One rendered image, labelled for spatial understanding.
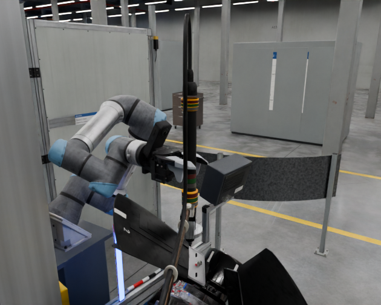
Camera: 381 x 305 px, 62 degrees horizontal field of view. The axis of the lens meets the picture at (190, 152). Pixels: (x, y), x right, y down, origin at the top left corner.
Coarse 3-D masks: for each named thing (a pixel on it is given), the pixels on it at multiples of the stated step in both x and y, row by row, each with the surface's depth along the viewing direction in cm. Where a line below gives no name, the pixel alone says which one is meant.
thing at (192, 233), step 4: (188, 208) 79; (192, 208) 79; (192, 212) 79; (196, 212) 82; (180, 216) 80; (192, 216) 80; (196, 216) 82; (188, 220) 81; (192, 220) 80; (192, 224) 82; (196, 224) 89; (192, 228) 82; (196, 228) 87; (200, 228) 87; (188, 232) 83; (192, 232) 83; (196, 232) 85; (200, 232) 85; (184, 236) 84; (188, 236) 84; (192, 236) 84; (196, 236) 84
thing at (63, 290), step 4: (60, 284) 99; (60, 288) 98; (64, 288) 98; (60, 292) 96; (64, 292) 97; (64, 296) 97; (64, 300) 97; (68, 300) 99; (64, 304) 98; (68, 304) 99
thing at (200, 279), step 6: (192, 252) 82; (198, 252) 83; (192, 258) 80; (198, 258) 82; (192, 264) 79; (204, 264) 82; (192, 270) 78; (198, 270) 79; (204, 270) 81; (192, 276) 76; (198, 276) 78; (204, 276) 79; (198, 282) 77; (204, 282) 78
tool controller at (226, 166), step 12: (228, 156) 166; (240, 156) 169; (216, 168) 152; (228, 168) 154; (240, 168) 159; (204, 180) 157; (216, 180) 152; (228, 180) 154; (240, 180) 164; (204, 192) 159; (216, 192) 154; (228, 192) 160; (216, 204) 156
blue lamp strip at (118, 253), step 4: (116, 252) 114; (120, 252) 116; (116, 256) 115; (120, 256) 116; (120, 260) 116; (120, 264) 117; (120, 268) 117; (120, 272) 118; (120, 276) 118; (120, 280) 118; (120, 284) 119; (120, 288) 119; (120, 292) 120; (120, 296) 120; (124, 296) 122; (120, 300) 120
